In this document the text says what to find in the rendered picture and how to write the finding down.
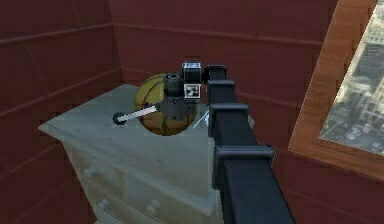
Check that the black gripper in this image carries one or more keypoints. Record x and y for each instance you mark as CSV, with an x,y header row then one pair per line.
x,y
174,100

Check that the yellow basketball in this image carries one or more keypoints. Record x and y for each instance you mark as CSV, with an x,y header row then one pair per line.
x,y
149,96

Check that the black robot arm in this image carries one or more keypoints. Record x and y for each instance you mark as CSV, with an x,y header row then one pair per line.
x,y
245,166

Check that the pale grey chest of drawers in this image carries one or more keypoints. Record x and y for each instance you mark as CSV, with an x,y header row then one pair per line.
x,y
133,156

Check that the wooden framed window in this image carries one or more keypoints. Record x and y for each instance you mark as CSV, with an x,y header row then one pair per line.
x,y
350,90

